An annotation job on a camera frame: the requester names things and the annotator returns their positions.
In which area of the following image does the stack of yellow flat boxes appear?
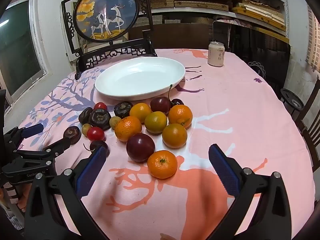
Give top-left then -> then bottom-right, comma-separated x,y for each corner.
232,2 -> 287,30

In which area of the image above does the white oval plate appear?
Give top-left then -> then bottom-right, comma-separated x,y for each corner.
94,57 -> 186,102

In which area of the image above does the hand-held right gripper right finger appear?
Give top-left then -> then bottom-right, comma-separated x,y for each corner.
208,144 -> 293,240

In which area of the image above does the window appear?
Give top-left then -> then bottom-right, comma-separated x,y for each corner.
0,0 -> 47,99

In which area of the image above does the orange mandarin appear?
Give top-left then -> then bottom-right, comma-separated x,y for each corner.
114,116 -> 142,142
147,150 -> 178,179
168,104 -> 193,130
162,123 -> 188,148

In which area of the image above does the yellow-brown longan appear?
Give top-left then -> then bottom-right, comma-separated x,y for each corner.
81,123 -> 92,137
109,116 -> 122,128

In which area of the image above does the dark wooden cabinet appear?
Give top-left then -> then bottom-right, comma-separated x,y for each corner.
127,22 -> 292,93

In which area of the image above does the round black stand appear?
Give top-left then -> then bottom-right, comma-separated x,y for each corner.
279,88 -> 305,111

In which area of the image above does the white cylindrical jar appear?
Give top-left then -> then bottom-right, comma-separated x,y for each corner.
207,41 -> 225,67

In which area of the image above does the greenish-yellow mandarin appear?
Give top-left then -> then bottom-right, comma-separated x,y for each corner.
144,111 -> 167,134

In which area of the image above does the dark red plum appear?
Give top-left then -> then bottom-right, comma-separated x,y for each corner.
126,133 -> 156,162

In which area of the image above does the pink printed tablecloth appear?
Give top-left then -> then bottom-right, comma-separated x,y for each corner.
15,48 -> 316,240

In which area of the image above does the large dark water chestnut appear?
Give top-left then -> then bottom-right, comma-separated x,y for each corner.
89,109 -> 112,131

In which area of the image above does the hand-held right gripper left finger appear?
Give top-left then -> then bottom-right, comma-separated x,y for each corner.
24,145 -> 108,240

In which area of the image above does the yellow-orange mandarin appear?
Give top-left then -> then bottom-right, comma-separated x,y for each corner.
129,103 -> 152,123

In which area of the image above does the dark wooden chair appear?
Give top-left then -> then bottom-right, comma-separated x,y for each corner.
294,75 -> 320,162
61,0 -> 158,81

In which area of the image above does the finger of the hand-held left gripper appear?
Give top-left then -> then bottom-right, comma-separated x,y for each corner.
41,137 -> 72,159
4,124 -> 44,153

